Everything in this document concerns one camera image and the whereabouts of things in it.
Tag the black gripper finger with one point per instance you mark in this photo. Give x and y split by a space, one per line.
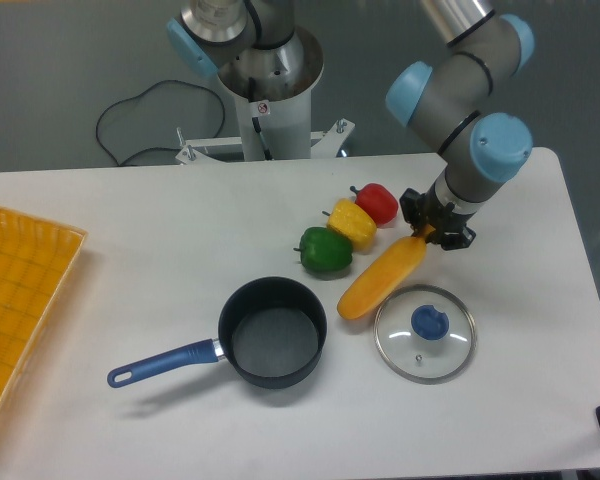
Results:
412 205
450 237

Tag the dark saucepan blue handle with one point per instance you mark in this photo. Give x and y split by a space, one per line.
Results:
271 330

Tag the long orange bread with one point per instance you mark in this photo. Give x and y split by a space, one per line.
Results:
383 275

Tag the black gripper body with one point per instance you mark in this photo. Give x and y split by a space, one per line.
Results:
444 217

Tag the yellow woven basket tray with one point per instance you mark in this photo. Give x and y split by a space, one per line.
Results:
36 257

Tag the red bell pepper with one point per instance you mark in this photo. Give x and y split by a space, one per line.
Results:
377 202

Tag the glass lid blue knob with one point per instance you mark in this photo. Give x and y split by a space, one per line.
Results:
425 334

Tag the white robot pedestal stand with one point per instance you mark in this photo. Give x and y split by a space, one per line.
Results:
272 94

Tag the yellow bell pepper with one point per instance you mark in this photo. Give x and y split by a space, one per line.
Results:
351 221

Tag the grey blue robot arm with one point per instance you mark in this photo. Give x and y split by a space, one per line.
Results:
440 104

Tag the green bell pepper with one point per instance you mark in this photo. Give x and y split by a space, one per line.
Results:
324 252

